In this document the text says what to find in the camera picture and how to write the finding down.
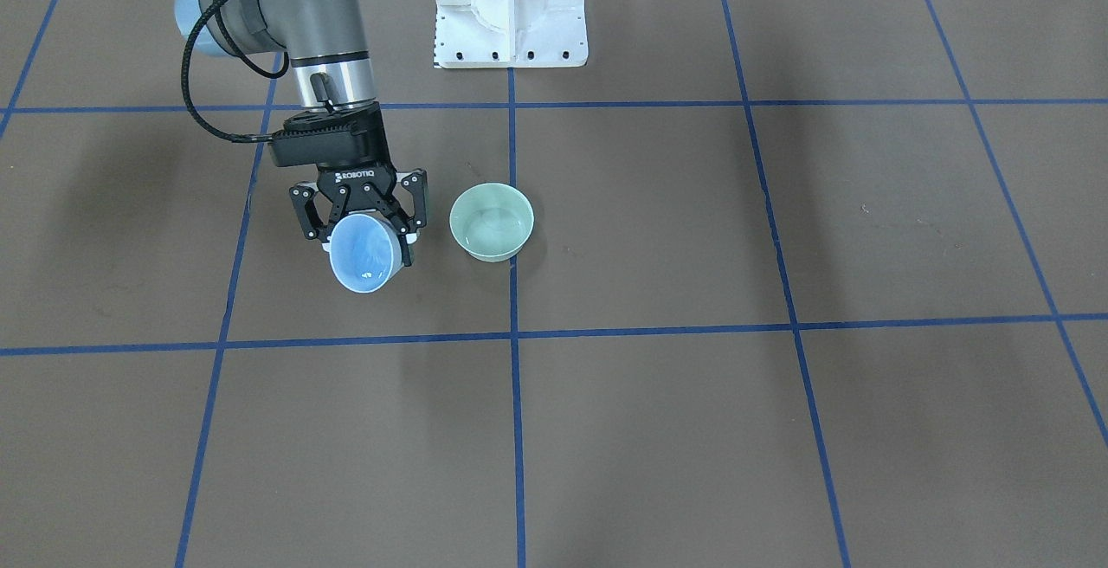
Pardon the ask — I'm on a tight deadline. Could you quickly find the pale green bowl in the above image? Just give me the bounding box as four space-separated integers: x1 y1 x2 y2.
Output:
448 182 537 261

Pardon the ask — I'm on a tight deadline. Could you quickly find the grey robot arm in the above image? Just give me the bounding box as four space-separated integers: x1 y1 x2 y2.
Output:
175 0 428 267

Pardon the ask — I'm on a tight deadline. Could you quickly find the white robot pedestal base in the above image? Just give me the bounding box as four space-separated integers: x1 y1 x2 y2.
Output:
433 0 589 68

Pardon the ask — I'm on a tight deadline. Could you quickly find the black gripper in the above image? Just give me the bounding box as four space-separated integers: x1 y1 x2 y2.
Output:
289 162 430 267

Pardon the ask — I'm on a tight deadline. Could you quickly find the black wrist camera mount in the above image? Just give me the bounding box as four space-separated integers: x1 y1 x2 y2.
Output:
268 102 392 171

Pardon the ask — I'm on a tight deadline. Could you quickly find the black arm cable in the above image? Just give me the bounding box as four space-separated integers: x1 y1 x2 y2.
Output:
179 0 365 145

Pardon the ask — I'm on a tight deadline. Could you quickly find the light blue plastic cup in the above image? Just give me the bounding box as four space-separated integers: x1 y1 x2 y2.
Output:
328 213 403 295

